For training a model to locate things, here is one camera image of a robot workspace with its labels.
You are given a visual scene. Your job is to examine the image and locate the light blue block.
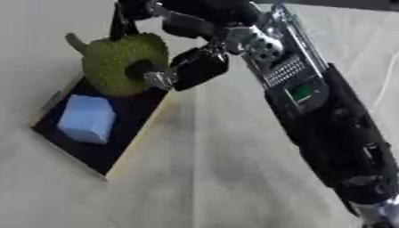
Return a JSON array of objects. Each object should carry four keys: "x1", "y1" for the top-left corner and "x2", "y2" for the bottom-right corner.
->
[{"x1": 56, "y1": 94, "x2": 118, "y2": 145}]

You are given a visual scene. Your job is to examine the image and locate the green spiky toy fruit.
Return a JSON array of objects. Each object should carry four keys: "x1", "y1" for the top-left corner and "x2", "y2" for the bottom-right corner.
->
[{"x1": 63, "y1": 31, "x2": 176, "y2": 98}]

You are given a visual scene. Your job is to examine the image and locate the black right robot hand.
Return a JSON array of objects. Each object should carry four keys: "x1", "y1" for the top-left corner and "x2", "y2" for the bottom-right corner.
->
[{"x1": 107, "y1": 0, "x2": 264, "y2": 93}]

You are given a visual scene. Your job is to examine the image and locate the cardboard box with black inside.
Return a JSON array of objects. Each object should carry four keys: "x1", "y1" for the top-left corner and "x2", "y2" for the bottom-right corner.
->
[{"x1": 28, "y1": 75, "x2": 176, "y2": 182}]

